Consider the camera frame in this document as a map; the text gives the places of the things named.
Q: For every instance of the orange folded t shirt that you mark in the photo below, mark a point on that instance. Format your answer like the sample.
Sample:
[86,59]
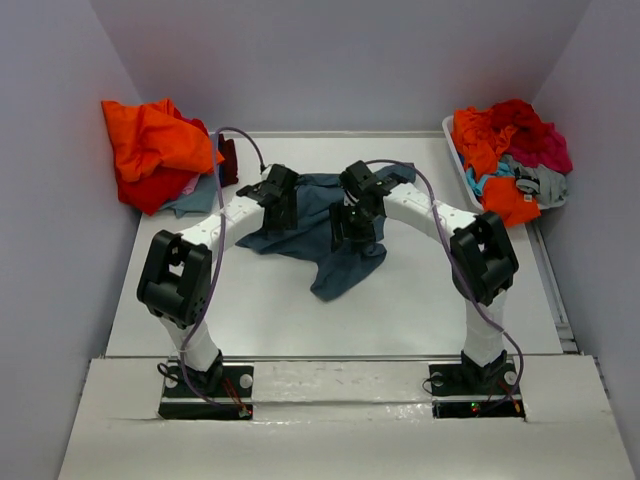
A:
[153,135]

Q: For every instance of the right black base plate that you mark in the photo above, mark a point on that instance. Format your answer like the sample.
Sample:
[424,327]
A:
[455,397]

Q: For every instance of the white perforated plastic basket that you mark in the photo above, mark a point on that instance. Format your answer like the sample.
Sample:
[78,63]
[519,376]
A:
[473,199]

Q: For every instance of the blue-grey t shirt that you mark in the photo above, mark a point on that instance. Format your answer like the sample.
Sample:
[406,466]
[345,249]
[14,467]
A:
[337,272]

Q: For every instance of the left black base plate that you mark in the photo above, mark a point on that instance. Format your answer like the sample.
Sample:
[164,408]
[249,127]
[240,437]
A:
[229,400]

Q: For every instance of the cyan crumpled t shirt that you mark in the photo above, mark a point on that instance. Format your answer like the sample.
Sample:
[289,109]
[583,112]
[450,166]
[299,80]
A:
[477,185]

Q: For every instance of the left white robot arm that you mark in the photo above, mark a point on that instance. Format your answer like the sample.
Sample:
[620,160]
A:
[181,269]

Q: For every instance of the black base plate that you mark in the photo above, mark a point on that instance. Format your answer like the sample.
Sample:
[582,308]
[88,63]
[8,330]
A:
[229,400]
[455,397]

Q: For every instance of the red folded t shirt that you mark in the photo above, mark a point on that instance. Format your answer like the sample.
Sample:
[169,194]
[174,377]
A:
[149,194]

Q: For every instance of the magenta crumpled t shirt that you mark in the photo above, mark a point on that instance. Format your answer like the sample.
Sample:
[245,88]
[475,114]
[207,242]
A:
[554,155]

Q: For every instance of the grey crumpled t shirt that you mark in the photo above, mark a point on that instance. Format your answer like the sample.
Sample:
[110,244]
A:
[549,188]

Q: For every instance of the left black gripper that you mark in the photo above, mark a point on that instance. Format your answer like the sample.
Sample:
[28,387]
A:
[288,219]

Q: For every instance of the dark maroon folded t shirt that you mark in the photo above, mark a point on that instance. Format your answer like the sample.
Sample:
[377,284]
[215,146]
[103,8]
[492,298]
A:
[229,166]

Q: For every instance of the light blue folded t shirt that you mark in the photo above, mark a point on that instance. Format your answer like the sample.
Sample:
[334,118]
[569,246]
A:
[200,202]

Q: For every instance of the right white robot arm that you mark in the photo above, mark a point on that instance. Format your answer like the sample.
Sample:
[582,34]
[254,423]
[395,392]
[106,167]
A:
[477,246]

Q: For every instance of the red crumpled t shirt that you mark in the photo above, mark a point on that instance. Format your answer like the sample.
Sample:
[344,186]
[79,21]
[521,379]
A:
[530,131]

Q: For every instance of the orange crumpled t shirt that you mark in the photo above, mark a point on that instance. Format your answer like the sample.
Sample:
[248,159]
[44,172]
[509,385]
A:
[482,147]

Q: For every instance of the pink folded t shirt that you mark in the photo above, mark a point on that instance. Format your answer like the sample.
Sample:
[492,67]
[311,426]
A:
[192,184]

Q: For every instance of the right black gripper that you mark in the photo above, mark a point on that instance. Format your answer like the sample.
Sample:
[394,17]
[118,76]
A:
[362,238]

